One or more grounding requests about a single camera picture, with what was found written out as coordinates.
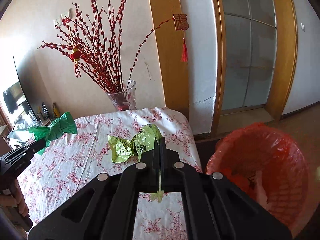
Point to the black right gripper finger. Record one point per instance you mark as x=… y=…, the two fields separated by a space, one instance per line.
x=213 y=206
x=36 y=147
x=106 y=207

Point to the green plastic bag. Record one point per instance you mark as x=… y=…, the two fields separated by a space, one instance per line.
x=64 y=124

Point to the light green snack wrapper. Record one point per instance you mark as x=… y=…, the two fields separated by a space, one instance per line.
x=122 y=149

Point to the red lined trash basket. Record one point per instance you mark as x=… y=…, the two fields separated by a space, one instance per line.
x=264 y=184

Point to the person's left hand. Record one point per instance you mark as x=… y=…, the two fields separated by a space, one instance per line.
x=17 y=201

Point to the floral white tablecloth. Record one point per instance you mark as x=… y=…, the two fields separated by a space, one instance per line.
x=71 y=161

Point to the black flat television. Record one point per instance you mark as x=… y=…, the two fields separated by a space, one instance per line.
x=16 y=106

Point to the small red lantern ornament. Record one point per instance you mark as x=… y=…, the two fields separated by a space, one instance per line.
x=75 y=57

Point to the clear glass vase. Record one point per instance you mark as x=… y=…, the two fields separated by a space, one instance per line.
x=126 y=99

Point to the red berry branch bouquet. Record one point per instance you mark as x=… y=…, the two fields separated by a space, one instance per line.
x=98 y=37

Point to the frosted glass sliding door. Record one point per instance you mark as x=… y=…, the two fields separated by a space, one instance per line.
x=251 y=40

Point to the red tasselled Chinese knot ornament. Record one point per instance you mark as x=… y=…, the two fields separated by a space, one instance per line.
x=181 y=24

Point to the white wall socket plate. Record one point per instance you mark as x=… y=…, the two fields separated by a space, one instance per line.
x=62 y=17

